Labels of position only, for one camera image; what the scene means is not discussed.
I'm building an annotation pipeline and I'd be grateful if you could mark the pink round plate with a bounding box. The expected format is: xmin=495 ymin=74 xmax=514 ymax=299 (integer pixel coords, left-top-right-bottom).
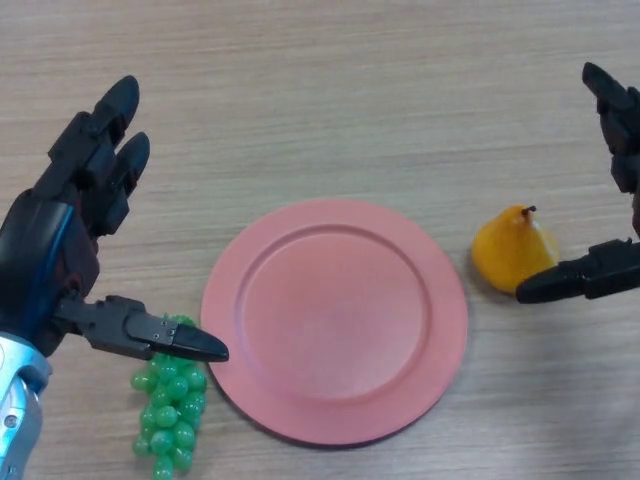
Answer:
xmin=199 ymin=198 xmax=469 ymax=447

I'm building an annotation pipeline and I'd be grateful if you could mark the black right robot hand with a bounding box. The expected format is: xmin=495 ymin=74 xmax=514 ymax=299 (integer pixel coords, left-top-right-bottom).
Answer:
xmin=514 ymin=61 xmax=640 ymax=306

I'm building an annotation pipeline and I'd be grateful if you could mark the yellow pear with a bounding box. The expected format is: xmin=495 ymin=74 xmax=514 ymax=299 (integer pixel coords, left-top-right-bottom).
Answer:
xmin=471 ymin=203 xmax=561 ymax=296

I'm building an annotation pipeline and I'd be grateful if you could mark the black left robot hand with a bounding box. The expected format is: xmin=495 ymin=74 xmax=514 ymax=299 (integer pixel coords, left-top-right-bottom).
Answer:
xmin=0 ymin=74 xmax=231 ymax=363

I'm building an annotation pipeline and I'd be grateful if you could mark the green grape bunch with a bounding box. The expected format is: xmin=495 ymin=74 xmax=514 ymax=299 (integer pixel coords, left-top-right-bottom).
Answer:
xmin=130 ymin=313 xmax=209 ymax=480

